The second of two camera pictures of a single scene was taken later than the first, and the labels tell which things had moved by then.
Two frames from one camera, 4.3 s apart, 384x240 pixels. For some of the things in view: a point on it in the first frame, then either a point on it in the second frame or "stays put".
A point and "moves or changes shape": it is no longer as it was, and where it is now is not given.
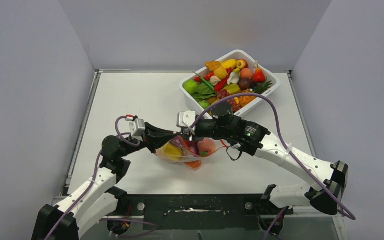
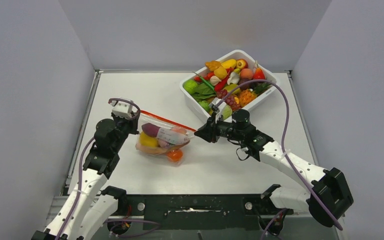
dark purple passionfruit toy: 244,83 stays put
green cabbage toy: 189,85 stays put
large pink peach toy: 206,147 moves or changes shape
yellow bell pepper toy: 173,151 moves or changes shape
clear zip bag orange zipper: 191,153 moves or changes shape
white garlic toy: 214,80 stays put
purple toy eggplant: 193,146 moves or changes shape
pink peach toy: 246,73 stays put
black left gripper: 154,138 -> 133,123
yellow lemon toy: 220,72 stays put
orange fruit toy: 194,164 -> 175,155
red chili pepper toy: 219,86 stays put
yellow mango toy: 230,63 stays put
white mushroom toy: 234,78 stays put
